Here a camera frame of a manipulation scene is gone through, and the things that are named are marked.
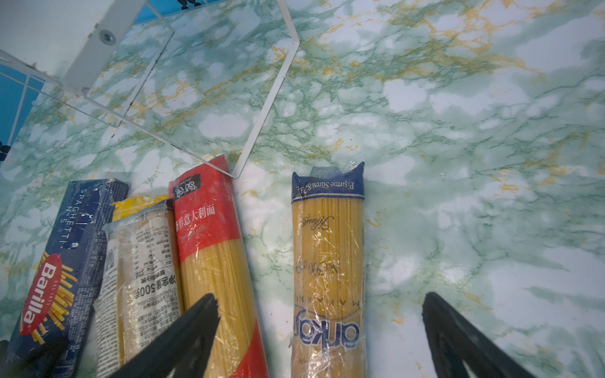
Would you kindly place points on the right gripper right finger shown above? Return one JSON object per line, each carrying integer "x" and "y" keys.
{"x": 457, "y": 347}

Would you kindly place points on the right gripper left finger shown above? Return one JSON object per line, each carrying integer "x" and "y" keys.
{"x": 183, "y": 350}

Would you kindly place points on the clear white-label spaghetti bag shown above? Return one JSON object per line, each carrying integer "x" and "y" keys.
{"x": 140, "y": 296}

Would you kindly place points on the red spaghetti bag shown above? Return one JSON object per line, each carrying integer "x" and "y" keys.
{"x": 214, "y": 261}

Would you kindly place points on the blue Barilla spaghetti box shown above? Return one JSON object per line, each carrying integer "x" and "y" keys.
{"x": 55, "y": 319}

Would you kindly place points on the yellow Pastatime spaghetti bag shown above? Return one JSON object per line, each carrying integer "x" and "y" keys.
{"x": 134, "y": 205}

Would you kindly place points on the blue Ankara spaghetti bag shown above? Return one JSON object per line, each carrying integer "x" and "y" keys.
{"x": 329, "y": 338}

